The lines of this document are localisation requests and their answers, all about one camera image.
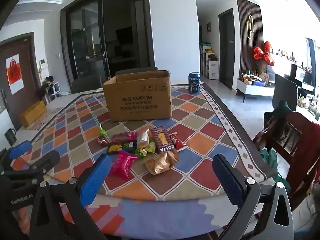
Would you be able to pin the blue soda can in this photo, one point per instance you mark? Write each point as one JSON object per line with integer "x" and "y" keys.
{"x": 194, "y": 83}

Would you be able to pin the white wall intercom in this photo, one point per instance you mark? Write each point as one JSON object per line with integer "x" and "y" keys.
{"x": 43, "y": 64}

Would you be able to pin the light green cloth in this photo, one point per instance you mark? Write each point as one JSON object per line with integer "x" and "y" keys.
{"x": 271, "y": 160}

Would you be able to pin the dark glass sliding door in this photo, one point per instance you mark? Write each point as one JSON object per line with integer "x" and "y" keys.
{"x": 85, "y": 42}

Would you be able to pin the pile of assorted boxes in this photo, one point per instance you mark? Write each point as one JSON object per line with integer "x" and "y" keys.
{"x": 255, "y": 77}

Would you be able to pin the dark green chips packet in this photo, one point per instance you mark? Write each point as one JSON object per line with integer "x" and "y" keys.
{"x": 120, "y": 147}

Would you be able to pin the red candy packet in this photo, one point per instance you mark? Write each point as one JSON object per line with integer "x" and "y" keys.
{"x": 178, "y": 142}

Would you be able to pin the grey chair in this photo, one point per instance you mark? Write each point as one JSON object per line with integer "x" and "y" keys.
{"x": 285, "y": 90}

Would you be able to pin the brown cardboard box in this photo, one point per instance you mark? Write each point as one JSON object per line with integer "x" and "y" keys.
{"x": 137, "y": 100}

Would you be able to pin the dark interior door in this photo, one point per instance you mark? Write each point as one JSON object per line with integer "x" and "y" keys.
{"x": 226, "y": 50}

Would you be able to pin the red wooden chair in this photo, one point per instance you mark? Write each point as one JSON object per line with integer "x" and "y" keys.
{"x": 300, "y": 155}

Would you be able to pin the dark green garment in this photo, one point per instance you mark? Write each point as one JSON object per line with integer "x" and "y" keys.
{"x": 282, "y": 108}

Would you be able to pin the red pink snack packet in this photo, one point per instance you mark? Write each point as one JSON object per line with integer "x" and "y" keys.
{"x": 124, "y": 137}

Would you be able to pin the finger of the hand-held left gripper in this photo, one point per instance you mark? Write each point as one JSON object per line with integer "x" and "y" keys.
{"x": 47, "y": 159}
{"x": 20, "y": 148}

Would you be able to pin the red white door poster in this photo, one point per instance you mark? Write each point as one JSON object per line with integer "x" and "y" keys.
{"x": 15, "y": 75}

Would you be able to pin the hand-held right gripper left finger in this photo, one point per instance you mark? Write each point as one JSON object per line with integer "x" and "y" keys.
{"x": 95, "y": 177}

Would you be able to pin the white shelf unit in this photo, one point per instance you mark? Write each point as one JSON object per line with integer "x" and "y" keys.
{"x": 212, "y": 70}

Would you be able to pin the yellow box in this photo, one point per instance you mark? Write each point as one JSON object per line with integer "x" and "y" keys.
{"x": 32, "y": 113}

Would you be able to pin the small red candy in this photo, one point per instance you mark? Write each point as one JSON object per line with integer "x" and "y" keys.
{"x": 103, "y": 142}

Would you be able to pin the white storage cube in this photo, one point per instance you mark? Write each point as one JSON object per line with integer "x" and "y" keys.
{"x": 56, "y": 88}

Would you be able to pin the colourful chequered table mat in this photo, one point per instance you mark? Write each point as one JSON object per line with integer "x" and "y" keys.
{"x": 200, "y": 135}

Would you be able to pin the red foil balloon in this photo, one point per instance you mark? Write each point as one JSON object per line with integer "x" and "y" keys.
{"x": 265, "y": 52}

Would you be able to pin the black television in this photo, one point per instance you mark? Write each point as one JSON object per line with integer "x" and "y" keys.
{"x": 298, "y": 73}

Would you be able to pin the white snack packet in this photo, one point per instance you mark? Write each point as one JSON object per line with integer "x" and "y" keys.
{"x": 143, "y": 138}

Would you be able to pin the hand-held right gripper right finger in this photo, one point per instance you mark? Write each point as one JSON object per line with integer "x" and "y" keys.
{"x": 227, "y": 180}

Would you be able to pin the black mug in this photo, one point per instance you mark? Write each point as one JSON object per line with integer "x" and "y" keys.
{"x": 10, "y": 137}

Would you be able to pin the purple striped biscuit packet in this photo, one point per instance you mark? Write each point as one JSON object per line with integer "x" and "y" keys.
{"x": 161, "y": 138}

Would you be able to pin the green lollipop with stick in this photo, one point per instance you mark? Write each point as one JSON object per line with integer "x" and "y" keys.
{"x": 102, "y": 132}

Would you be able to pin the yellow green snack packet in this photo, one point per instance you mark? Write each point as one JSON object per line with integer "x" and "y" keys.
{"x": 147, "y": 148}

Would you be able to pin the white low cabinet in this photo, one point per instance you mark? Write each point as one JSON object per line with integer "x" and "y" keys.
{"x": 255, "y": 91}

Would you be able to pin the tan crinkled snack packet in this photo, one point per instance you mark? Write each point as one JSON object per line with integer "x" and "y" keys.
{"x": 160, "y": 163}

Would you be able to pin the wooden slat wall panel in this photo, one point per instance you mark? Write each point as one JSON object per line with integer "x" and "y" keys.
{"x": 257, "y": 17}

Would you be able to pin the brown door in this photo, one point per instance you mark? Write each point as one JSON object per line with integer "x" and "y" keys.
{"x": 28, "y": 62}

